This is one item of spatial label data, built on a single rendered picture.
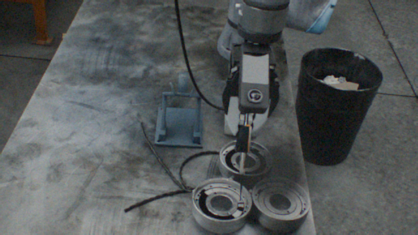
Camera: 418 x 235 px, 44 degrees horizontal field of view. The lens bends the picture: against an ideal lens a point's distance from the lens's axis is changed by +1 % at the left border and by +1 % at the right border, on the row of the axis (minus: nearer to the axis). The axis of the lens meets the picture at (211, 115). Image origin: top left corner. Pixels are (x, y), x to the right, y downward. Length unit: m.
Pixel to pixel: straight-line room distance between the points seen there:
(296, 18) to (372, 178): 1.23
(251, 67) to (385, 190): 1.61
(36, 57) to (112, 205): 2.03
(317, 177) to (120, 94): 1.26
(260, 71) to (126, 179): 0.36
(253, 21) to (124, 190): 0.40
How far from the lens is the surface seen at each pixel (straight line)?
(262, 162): 1.03
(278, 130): 1.16
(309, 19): 1.29
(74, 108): 1.18
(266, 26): 0.79
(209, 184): 0.96
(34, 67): 2.84
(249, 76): 0.80
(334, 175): 2.33
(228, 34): 1.37
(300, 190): 0.98
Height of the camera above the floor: 1.50
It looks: 37 degrees down
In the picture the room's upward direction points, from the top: 7 degrees clockwise
